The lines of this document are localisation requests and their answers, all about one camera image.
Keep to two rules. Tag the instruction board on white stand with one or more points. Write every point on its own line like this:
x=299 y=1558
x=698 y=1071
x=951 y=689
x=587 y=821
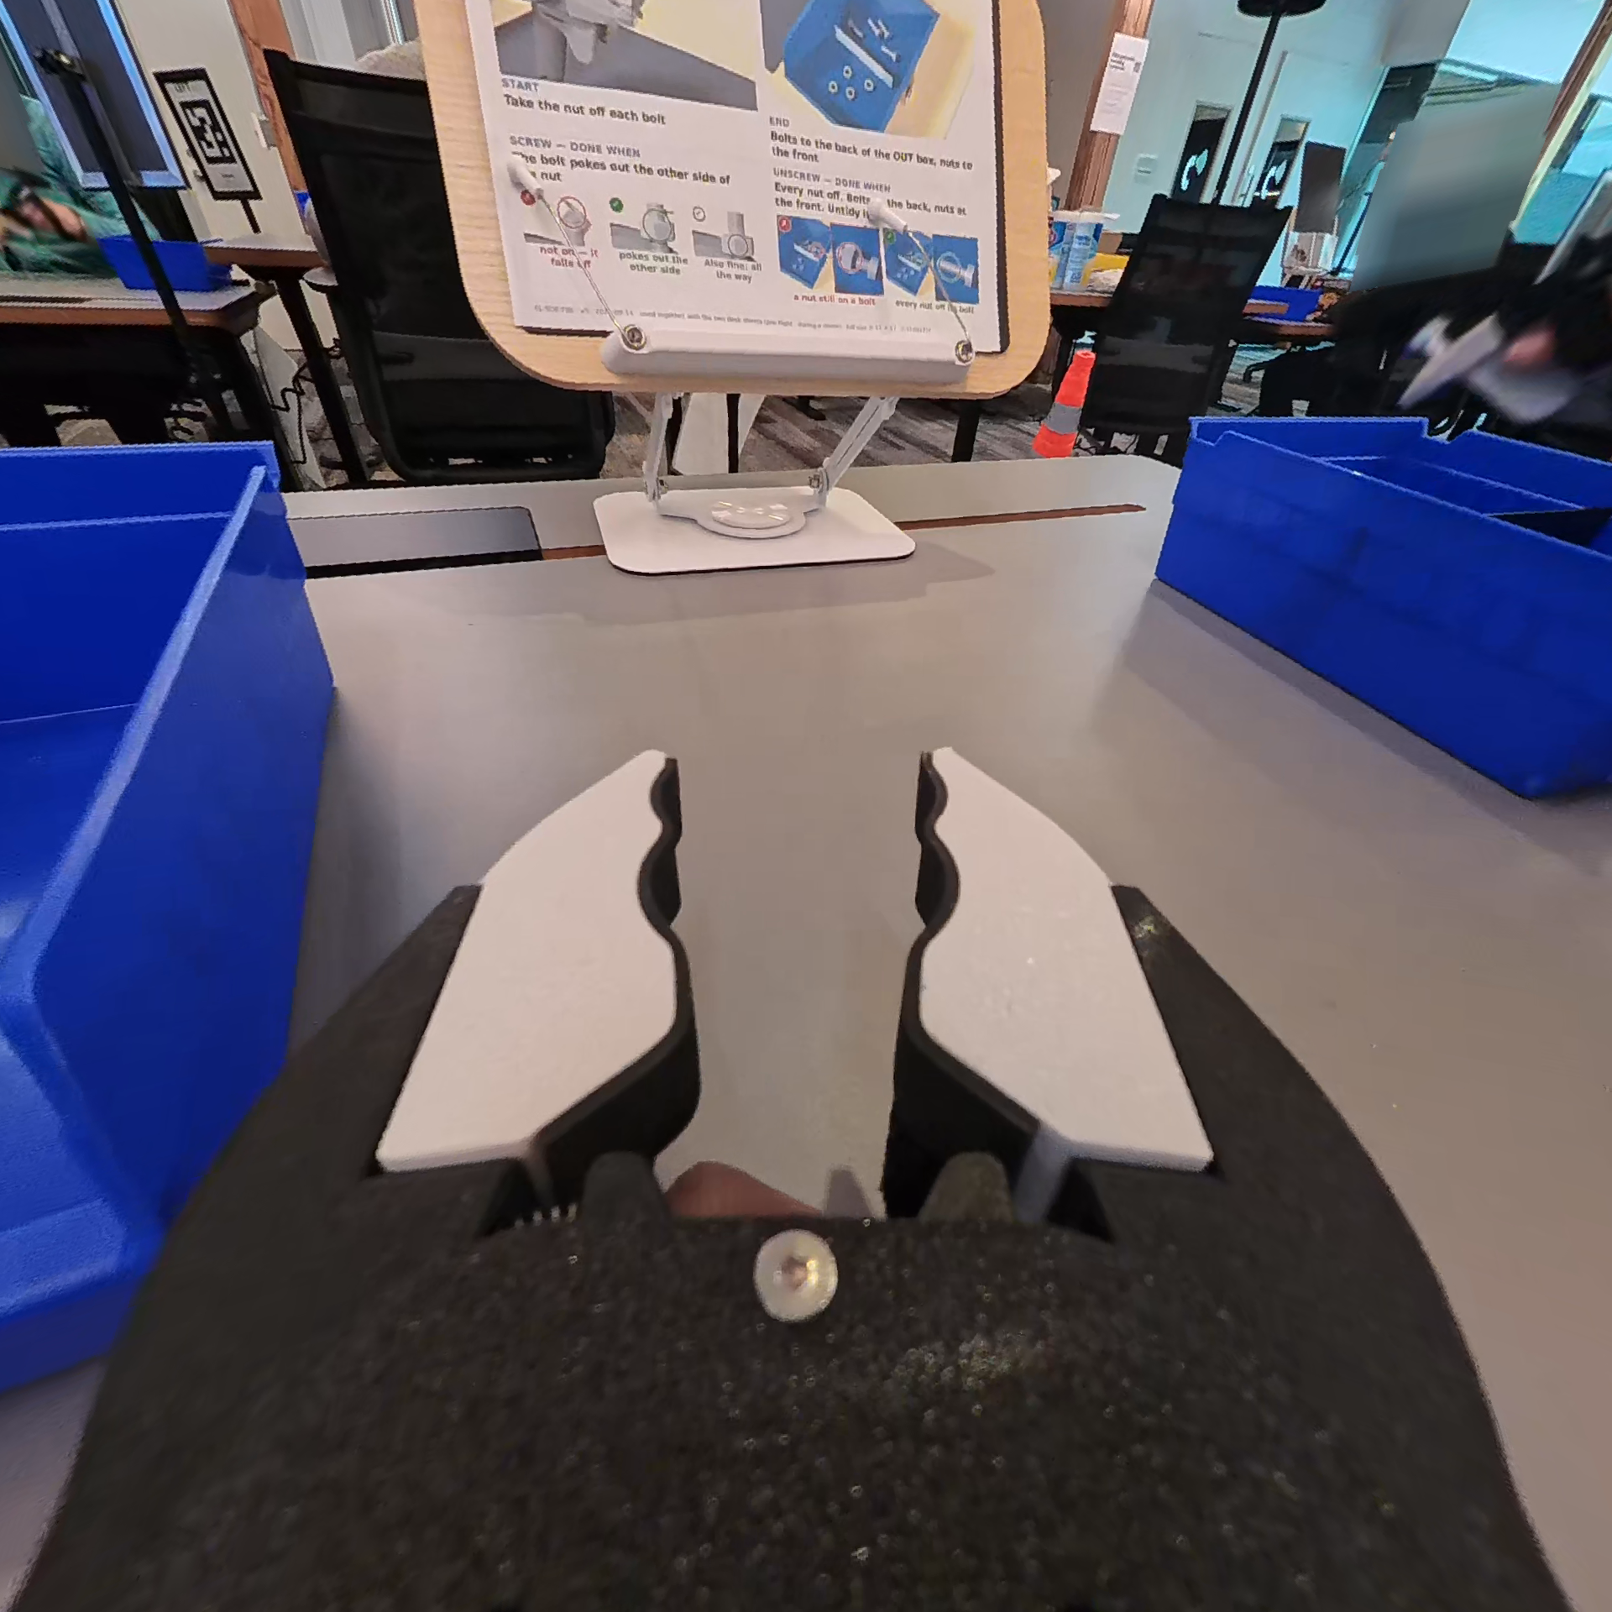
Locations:
x=758 y=152

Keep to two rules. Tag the black floor lamp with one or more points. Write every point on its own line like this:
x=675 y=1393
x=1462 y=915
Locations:
x=1274 y=8

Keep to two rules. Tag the orange traffic cone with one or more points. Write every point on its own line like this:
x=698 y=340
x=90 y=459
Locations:
x=1070 y=403

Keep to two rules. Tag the blue bin with black divider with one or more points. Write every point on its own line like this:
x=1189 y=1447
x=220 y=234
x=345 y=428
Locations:
x=1362 y=566

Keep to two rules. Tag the black flat pad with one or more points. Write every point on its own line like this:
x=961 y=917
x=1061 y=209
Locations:
x=418 y=537

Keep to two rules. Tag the wooden background desk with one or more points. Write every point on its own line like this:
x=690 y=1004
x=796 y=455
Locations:
x=153 y=303

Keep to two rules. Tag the blue desk tray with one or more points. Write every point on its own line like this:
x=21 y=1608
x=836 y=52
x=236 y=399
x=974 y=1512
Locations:
x=165 y=263

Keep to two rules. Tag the printed tag sign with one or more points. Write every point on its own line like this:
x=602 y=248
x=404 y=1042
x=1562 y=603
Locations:
x=209 y=131

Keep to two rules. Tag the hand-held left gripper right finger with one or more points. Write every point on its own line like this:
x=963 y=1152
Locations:
x=1059 y=996

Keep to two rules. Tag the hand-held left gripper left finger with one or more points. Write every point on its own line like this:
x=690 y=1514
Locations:
x=543 y=996

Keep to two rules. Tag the black mesh office chair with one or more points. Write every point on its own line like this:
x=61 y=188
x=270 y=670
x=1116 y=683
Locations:
x=1180 y=303

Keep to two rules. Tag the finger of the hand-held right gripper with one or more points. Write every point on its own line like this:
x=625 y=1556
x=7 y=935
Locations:
x=1462 y=359

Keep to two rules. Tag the blue plastic bin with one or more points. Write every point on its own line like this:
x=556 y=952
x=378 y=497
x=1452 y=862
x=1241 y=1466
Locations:
x=153 y=883

